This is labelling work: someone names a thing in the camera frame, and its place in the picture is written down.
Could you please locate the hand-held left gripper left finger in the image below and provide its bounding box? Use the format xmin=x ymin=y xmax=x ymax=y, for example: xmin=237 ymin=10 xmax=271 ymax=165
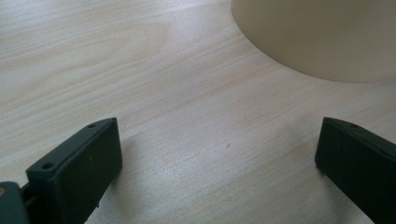
xmin=25 ymin=117 xmax=123 ymax=224

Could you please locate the beige round container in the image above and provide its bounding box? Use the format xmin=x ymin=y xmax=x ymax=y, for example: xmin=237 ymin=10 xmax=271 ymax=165
xmin=231 ymin=0 xmax=396 ymax=84

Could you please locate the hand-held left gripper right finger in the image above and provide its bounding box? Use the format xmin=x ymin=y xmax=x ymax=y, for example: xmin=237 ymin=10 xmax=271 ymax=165
xmin=314 ymin=117 xmax=396 ymax=224

